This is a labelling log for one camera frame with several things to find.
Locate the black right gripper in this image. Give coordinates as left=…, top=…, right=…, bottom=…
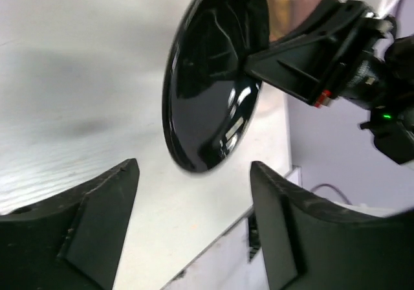
left=239, top=0, right=413, bottom=166

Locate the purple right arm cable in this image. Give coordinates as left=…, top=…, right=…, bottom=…
left=312, top=183, right=352, bottom=205

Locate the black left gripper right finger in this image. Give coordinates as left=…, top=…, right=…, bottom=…
left=250, top=161, right=413, bottom=290

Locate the black plate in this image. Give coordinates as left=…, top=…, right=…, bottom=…
left=162, top=0, right=269, bottom=173

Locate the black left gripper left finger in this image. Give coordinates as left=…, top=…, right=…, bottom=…
left=1, top=159, right=140, bottom=290

